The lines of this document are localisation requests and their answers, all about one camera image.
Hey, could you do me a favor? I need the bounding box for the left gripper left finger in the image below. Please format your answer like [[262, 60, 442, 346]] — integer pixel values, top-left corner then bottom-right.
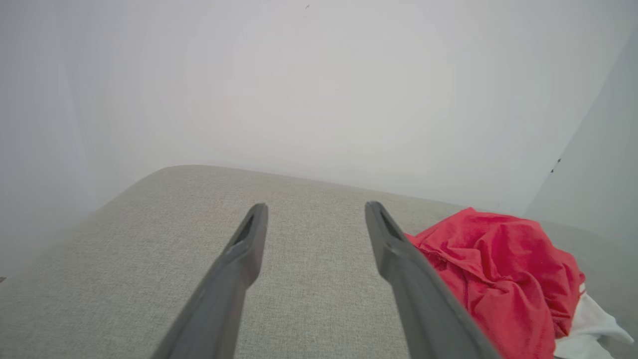
[[152, 202, 269, 359]]

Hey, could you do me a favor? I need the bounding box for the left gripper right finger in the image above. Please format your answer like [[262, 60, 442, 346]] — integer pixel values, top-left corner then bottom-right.
[[365, 201, 502, 359]]

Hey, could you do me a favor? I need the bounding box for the red garment with white trim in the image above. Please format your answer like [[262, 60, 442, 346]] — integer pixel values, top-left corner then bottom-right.
[[405, 207, 635, 359]]

